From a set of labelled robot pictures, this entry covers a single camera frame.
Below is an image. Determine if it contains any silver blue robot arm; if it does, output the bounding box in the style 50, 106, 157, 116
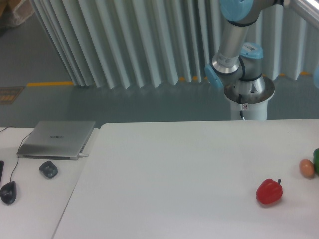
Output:
205, 0, 319, 88

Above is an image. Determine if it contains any white laptop plug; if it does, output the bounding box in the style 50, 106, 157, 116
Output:
79, 154, 89, 158

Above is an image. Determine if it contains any white folding partition screen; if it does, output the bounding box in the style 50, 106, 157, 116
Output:
31, 0, 319, 88

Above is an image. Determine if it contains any silver closed laptop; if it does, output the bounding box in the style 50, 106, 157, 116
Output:
17, 121, 95, 160

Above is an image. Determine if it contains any black earbuds case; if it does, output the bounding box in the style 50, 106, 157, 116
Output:
39, 161, 58, 179

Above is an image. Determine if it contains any red bell pepper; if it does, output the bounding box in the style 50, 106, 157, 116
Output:
256, 179, 283, 205

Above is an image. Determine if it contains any brown floor sign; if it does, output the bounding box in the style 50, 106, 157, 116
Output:
0, 86, 25, 104

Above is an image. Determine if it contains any brown egg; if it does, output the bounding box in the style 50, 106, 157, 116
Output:
299, 159, 315, 178

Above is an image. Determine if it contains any green vegetable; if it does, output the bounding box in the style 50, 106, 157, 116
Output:
313, 148, 319, 174

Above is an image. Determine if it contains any black keyboard edge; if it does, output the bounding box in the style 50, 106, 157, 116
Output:
0, 160, 4, 184

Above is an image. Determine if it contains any black computer mouse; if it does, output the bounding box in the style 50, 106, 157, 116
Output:
0, 181, 17, 205

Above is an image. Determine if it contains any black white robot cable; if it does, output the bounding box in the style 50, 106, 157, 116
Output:
237, 93, 246, 121

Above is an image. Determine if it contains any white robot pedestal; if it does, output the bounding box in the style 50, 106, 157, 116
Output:
224, 76, 275, 120

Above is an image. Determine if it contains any black mouse cable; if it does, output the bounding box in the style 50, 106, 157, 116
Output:
0, 126, 35, 183

